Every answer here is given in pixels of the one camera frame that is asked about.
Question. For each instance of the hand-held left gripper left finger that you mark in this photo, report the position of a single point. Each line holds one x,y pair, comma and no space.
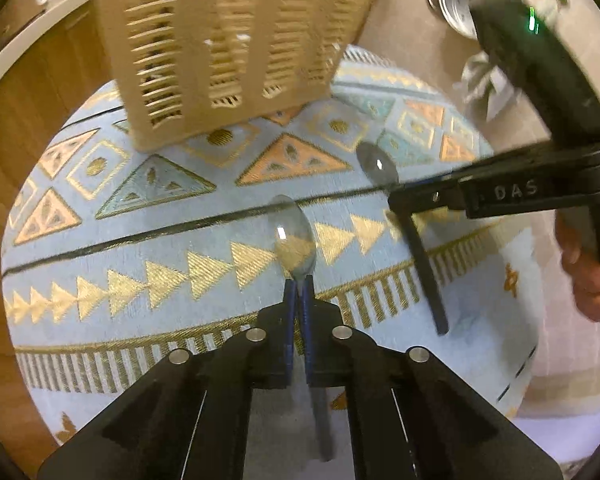
291,310

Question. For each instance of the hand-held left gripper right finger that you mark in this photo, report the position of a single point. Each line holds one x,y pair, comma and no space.
307,320

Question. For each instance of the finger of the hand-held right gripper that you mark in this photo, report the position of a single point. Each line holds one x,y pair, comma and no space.
425,197

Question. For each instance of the beige slatted plastic utensil basket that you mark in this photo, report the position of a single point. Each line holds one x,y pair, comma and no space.
220,45

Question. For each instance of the person's right hand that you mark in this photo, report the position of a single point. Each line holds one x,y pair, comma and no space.
585,285

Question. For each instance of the blue patterned table mat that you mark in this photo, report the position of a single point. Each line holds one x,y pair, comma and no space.
180,285

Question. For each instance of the white kitchen countertop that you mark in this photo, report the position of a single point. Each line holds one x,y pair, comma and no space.
10,55

